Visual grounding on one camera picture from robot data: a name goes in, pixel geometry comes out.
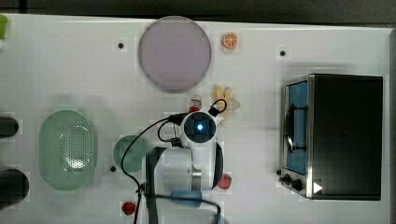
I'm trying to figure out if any red plush ketchup bottle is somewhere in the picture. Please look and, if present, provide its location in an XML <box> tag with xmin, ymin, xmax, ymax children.
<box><xmin>189</xmin><ymin>94</ymin><xmax>202</xmax><ymax>113</ymax></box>

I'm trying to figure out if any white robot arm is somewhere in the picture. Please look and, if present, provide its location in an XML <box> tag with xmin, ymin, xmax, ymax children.
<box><xmin>145</xmin><ymin>109</ymin><xmax>223</xmax><ymax>224</ymax></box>

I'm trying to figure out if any green oval strainer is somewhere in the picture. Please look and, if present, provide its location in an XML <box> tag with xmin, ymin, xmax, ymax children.
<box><xmin>38</xmin><ymin>106</ymin><xmax>96</xmax><ymax>191</ymax></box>

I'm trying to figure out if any peeled banana toy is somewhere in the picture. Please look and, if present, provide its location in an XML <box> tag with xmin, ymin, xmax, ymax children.
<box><xmin>212</xmin><ymin>85</ymin><xmax>240</xmax><ymax>125</ymax></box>

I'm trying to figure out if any grey round plate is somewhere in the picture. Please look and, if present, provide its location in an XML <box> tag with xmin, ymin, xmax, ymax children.
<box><xmin>138</xmin><ymin>16</ymin><xmax>212</xmax><ymax>92</ymax></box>

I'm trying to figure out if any strawberry toy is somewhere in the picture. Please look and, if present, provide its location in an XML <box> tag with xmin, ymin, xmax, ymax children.
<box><xmin>217</xmin><ymin>174</ymin><xmax>232</xmax><ymax>190</ymax></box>

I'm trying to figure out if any orange slice toy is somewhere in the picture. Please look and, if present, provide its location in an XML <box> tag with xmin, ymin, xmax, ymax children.
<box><xmin>221</xmin><ymin>33</ymin><xmax>238</xmax><ymax>49</ymax></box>

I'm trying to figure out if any green metal cup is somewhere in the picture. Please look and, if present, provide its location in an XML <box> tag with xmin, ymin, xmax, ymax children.
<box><xmin>113</xmin><ymin>135</ymin><xmax>150</xmax><ymax>173</ymax></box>

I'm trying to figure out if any blue cup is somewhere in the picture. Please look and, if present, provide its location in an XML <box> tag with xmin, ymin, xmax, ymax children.
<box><xmin>171</xmin><ymin>190</ymin><xmax>202</xmax><ymax>208</ymax></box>

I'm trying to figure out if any small red tomato toy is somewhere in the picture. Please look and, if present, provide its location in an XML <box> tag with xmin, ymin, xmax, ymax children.
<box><xmin>121</xmin><ymin>202</ymin><xmax>136</xmax><ymax>216</ymax></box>

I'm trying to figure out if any black toaster oven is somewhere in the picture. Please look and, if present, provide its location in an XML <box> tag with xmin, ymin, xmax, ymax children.
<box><xmin>276</xmin><ymin>74</ymin><xmax>384</xmax><ymax>201</ymax></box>

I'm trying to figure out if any black cylinder upper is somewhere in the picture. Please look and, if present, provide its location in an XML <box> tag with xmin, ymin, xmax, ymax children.
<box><xmin>0</xmin><ymin>117</ymin><xmax>19</xmax><ymax>138</ymax></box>

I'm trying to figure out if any black cylinder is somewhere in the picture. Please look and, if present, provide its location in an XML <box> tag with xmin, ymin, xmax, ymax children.
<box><xmin>0</xmin><ymin>169</ymin><xmax>30</xmax><ymax>210</ymax></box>
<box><xmin>0</xmin><ymin>117</ymin><xmax>19</xmax><ymax>138</ymax></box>

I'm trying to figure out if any black cylinder lower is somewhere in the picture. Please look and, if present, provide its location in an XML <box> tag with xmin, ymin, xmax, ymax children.
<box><xmin>0</xmin><ymin>169</ymin><xmax>30</xmax><ymax>210</ymax></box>

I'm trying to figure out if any green white bottle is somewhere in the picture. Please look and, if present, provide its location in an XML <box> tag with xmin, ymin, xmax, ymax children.
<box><xmin>0</xmin><ymin>15</ymin><xmax>8</xmax><ymax>49</ymax></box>

